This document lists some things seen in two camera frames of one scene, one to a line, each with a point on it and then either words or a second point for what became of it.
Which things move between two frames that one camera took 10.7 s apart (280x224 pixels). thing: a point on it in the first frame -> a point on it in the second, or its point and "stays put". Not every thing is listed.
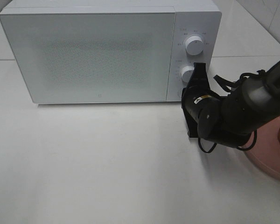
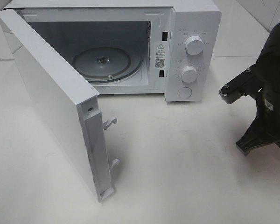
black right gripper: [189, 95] -> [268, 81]
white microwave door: [79, 58] -> [72, 101]
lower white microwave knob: [186, 73] stays put
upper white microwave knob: [194, 45] stays put
